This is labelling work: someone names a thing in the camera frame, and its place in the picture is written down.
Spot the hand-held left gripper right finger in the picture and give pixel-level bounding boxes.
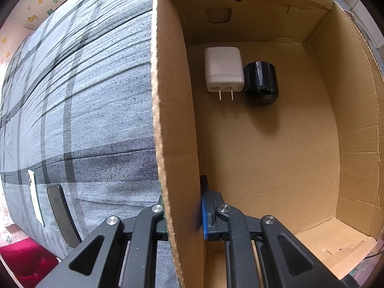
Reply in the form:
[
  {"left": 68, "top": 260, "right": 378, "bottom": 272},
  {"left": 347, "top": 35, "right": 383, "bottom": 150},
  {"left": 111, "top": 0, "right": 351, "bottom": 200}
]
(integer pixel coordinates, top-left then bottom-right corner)
[{"left": 200, "top": 174, "right": 345, "bottom": 288}]

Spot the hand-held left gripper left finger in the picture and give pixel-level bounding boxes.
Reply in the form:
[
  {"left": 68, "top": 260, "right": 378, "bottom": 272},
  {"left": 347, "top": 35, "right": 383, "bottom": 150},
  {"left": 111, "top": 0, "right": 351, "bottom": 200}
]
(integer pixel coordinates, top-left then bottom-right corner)
[{"left": 36, "top": 204, "right": 168, "bottom": 288}]

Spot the brown cardboard box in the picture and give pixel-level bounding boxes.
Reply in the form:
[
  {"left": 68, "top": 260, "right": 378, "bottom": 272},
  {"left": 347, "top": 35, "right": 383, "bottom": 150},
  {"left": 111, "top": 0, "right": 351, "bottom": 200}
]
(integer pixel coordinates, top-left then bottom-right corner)
[{"left": 150, "top": 0, "right": 384, "bottom": 288}]

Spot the black cylindrical device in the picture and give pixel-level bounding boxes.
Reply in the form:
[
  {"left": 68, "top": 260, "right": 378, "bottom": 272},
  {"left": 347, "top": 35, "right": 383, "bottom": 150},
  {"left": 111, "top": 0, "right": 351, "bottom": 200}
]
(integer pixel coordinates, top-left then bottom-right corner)
[{"left": 242, "top": 61, "right": 280, "bottom": 106}]

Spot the large white charger plug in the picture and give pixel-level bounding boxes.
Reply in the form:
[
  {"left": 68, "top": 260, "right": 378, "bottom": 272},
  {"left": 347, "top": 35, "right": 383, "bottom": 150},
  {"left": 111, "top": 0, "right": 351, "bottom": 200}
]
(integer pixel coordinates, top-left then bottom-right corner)
[{"left": 204, "top": 47, "right": 244, "bottom": 102}]

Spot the black smartphone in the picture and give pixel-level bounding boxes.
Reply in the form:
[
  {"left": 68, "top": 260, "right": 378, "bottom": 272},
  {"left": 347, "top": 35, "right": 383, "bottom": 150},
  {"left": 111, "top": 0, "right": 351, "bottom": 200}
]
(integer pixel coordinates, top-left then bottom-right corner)
[{"left": 46, "top": 185, "right": 82, "bottom": 248}]

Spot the white smartphone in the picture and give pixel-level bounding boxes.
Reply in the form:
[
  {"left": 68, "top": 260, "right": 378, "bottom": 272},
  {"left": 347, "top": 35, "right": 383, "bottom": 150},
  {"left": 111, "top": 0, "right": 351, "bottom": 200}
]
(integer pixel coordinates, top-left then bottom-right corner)
[{"left": 27, "top": 169, "right": 45, "bottom": 227}]

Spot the grey plaid bedsheet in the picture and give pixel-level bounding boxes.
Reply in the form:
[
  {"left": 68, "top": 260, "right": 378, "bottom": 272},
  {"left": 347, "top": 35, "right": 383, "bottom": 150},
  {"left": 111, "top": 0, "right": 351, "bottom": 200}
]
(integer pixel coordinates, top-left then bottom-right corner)
[{"left": 0, "top": 0, "right": 180, "bottom": 288}]

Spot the magenta cloth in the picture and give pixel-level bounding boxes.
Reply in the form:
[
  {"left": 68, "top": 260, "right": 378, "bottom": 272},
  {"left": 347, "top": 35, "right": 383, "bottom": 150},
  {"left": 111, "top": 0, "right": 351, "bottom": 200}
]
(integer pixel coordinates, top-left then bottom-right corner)
[{"left": 0, "top": 236, "right": 59, "bottom": 288}]

